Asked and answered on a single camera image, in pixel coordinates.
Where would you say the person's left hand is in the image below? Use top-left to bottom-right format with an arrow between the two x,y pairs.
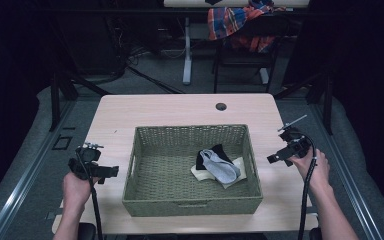
62,170 -> 102,210

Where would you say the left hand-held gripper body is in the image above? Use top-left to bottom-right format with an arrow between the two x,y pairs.
67,142 -> 105,185

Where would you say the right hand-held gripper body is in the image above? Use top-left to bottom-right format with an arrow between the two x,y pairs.
277,114 -> 313,162

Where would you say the person's right hand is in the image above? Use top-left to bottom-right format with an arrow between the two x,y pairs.
287,147 -> 331,195

